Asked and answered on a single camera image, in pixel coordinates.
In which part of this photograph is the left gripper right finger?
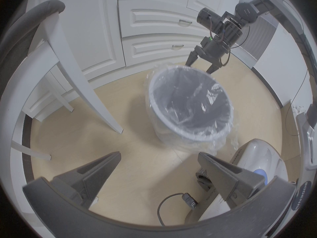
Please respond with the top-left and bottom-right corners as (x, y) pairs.
(198, 152), (266, 206)

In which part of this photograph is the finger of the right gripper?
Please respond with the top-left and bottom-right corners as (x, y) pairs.
(206, 59), (221, 74)
(185, 51), (199, 67)

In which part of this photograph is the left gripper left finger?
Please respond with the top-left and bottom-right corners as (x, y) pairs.
(53, 151), (122, 207)

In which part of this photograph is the clear plastic bag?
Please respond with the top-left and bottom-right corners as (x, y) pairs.
(144, 63), (239, 157)

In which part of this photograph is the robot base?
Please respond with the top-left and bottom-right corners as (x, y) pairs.
(184, 138), (290, 222)

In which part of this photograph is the white trash bin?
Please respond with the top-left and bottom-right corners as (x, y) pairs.
(148, 67), (234, 143)

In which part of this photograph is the white wardrobe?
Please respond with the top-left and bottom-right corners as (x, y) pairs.
(21, 0), (246, 122)

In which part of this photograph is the grey padded white chair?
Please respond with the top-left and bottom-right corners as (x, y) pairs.
(0, 0), (124, 161)

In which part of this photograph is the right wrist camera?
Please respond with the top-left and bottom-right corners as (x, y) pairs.
(201, 36), (214, 49)

